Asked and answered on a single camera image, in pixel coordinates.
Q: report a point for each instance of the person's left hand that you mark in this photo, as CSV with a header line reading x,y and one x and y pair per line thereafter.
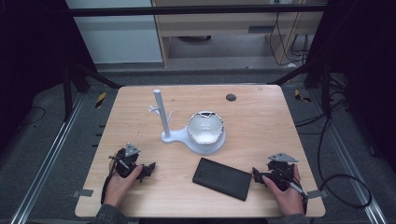
x,y
120,189

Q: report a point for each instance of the yellow black hazard tape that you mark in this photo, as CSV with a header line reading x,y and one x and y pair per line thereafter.
x,y
100,99
301,96

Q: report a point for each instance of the white stand with post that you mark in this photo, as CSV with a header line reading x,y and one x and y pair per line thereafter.
x,y
177,137

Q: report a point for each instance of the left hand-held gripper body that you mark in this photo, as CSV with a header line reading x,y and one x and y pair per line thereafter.
x,y
124,163

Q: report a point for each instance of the aluminium floor rail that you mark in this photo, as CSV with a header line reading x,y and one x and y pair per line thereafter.
x,y
348,155
46,161

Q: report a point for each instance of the black leather wallet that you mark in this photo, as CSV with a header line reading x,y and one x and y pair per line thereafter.
x,y
222,179

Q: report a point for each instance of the grey tape strip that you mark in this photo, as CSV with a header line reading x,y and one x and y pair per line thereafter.
x,y
83,193
317,194

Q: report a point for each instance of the white cabinet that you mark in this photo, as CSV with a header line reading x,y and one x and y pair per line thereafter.
x,y
118,40

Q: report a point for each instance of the black metal stand legs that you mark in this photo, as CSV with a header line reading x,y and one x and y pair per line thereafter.
x,y
67,93
326,90

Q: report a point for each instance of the light wooden desk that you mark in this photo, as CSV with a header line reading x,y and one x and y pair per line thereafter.
x,y
218,28

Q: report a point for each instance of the dark curtain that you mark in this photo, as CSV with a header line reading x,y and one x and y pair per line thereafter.
x,y
31,62
367,77

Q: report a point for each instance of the person's right hand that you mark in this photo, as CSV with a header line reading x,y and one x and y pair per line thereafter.
x,y
288,199

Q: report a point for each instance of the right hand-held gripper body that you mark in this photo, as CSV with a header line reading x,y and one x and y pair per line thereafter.
x,y
280,172

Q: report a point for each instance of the black metal crossbar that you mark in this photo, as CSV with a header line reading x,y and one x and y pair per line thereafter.
x,y
186,10

